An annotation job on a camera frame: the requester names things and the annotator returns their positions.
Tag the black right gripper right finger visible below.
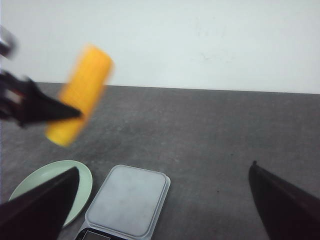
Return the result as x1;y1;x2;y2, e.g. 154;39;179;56
248;161;320;240

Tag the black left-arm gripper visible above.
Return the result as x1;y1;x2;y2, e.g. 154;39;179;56
0;26;82;126

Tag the yellow corn cob piece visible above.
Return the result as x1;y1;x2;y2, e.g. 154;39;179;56
45;44;114;147

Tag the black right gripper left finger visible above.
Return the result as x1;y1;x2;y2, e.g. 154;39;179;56
0;167;80;240

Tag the light green oval plate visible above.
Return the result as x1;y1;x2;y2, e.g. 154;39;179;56
9;159;93;227

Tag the silver digital kitchen scale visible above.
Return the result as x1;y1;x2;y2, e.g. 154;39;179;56
75;165;171;240

